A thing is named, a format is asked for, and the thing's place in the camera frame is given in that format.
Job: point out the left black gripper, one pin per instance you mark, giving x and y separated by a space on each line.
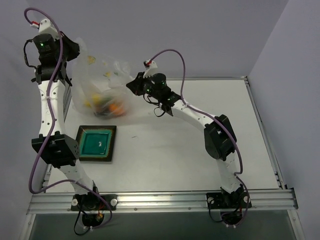
70 47

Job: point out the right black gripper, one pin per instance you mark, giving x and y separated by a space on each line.
135 85

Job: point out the orange fake persimmon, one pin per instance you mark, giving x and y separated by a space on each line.
116 110

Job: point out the translucent plastic bag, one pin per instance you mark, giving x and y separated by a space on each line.
94 72

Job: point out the green fake lime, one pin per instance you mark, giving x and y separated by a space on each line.
107 100

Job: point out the yellow fake pear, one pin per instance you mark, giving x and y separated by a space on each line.
94 101

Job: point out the dark red fake apple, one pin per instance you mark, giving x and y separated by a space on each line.
102 111

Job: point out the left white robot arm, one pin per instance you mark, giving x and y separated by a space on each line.
53 145

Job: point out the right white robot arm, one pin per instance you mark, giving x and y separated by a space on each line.
220 141

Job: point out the teal square ceramic plate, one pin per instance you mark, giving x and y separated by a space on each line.
96 143

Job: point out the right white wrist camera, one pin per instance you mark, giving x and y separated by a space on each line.
151 68

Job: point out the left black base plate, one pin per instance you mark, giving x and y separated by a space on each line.
90 202

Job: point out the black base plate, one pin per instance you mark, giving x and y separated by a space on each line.
219 200
90 202

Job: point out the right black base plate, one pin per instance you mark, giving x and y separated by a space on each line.
219 200

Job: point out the aluminium front rail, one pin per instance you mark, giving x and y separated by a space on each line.
164 202

